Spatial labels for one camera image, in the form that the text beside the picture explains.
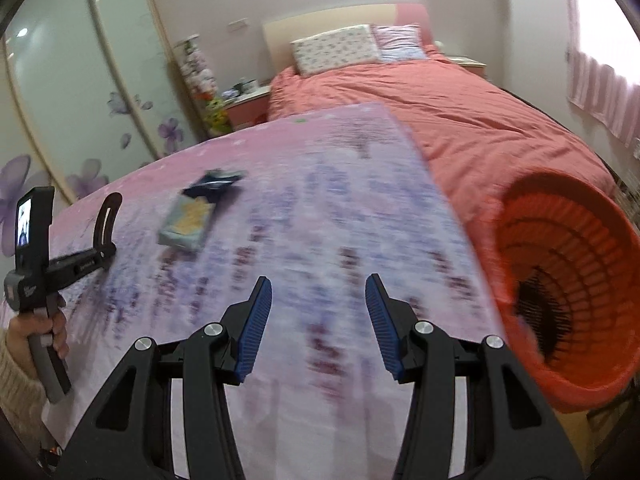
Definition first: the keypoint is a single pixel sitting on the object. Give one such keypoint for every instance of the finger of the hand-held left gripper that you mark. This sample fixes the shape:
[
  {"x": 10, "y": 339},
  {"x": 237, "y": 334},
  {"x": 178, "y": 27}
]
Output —
[{"x": 85, "y": 262}]

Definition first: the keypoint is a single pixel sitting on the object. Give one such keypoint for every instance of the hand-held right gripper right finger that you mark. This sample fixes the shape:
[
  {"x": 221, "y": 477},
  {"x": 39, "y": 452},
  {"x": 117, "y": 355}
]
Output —
[{"x": 380, "y": 320}]

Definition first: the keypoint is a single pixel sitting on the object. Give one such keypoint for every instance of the pink floral printed sheet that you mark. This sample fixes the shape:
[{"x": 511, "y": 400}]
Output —
[{"x": 325, "y": 220}]

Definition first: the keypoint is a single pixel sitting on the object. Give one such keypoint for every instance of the person's left forearm cream sleeve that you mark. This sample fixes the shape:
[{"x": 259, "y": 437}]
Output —
[{"x": 17, "y": 390}]

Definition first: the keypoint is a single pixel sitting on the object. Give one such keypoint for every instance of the pink striped pillow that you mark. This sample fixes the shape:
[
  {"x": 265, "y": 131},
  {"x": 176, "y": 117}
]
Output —
[{"x": 400, "y": 42}]

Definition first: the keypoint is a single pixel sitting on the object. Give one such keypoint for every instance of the bed with coral duvet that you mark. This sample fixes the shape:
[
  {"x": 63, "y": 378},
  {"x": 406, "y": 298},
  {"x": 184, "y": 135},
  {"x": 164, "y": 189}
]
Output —
[{"x": 475, "y": 115}]

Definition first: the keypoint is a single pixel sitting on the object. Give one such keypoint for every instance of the beige and pink headboard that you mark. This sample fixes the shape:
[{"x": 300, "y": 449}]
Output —
[{"x": 325, "y": 20}]

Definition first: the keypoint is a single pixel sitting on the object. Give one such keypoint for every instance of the person's left hand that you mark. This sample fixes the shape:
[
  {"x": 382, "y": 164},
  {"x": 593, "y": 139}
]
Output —
[{"x": 22, "y": 327}]

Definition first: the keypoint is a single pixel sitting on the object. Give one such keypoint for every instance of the clear bag with yellow contents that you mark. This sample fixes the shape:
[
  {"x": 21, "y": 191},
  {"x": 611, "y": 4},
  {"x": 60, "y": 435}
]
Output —
[{"x": 187, "y": 222}]

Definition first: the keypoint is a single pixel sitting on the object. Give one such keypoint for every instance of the wardrobe with purple flower doors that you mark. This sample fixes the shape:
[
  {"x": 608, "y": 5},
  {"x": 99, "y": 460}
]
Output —
[{"x": 75, "y": 85}]

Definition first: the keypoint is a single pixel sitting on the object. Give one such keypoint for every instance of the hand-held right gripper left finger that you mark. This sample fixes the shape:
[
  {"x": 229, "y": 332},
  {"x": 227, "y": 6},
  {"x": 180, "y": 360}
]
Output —
[{"x": 257, "y": 320}]

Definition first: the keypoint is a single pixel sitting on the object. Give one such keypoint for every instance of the pink curtain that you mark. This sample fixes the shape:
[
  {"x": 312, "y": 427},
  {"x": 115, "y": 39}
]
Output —
[{"x": 605, "y": 90}]

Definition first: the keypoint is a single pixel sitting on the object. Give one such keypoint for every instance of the beige bedside table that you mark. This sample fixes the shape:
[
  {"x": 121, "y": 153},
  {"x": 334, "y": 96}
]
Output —
[{"x": 470, "y": 65}]

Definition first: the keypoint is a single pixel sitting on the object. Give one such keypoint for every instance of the white floral pillow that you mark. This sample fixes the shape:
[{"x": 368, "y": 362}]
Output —
[{"x": 335, "y": 50}]

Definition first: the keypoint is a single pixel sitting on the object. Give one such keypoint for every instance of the dark torn wrapper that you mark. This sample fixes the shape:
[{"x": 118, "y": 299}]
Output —
[{"x": 215, "y": 182}]

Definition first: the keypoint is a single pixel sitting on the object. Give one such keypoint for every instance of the clear tube of plush toys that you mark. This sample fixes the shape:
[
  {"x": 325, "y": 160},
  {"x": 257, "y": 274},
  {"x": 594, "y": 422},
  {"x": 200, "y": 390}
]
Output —
[{"x": 200, "y": 75}]

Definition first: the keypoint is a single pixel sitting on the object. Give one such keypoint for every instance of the large orange plastic basket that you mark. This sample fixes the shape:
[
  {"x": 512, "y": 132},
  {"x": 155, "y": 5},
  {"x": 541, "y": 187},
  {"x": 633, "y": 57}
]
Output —
[{"x": 550, "y": 220}]

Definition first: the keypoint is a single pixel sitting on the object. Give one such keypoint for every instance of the pink and white nightstand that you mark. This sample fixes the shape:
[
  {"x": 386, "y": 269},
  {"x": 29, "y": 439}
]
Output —
[{"x": 247, "y": 105}]

